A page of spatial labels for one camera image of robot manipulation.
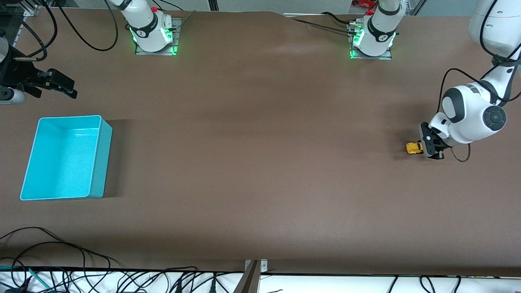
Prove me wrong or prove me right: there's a teal plastic bin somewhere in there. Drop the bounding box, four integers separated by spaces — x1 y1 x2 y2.
20 115 113 201

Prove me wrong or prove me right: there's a grey metal bar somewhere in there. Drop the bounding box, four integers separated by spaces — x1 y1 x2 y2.
233 260 261 293

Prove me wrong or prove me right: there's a long black looping cable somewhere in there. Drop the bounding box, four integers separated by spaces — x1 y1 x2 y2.
39 0 119 52

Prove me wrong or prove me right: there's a silver metal bracket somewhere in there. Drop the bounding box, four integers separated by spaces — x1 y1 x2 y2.
245 259 268 273

